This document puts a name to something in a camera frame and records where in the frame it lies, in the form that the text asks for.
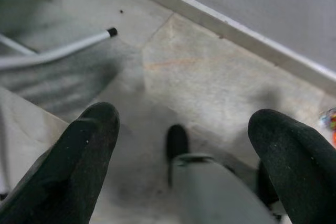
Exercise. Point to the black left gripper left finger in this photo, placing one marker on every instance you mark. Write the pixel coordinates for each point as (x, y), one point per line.
(78, 155)

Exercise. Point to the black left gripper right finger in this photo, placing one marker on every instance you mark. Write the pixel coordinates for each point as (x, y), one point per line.
(296, 161)

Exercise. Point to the orange plastic toy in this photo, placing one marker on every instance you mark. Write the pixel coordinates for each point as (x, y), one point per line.
(334, 138)

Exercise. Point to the colourful small toy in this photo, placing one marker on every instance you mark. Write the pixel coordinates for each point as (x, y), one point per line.
(328, 119)

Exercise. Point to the white table leg black foot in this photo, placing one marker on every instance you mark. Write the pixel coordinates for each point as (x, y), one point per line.
(68, 47)

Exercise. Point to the grey skirting board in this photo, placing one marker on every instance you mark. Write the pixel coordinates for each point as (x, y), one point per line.
(236, 24)

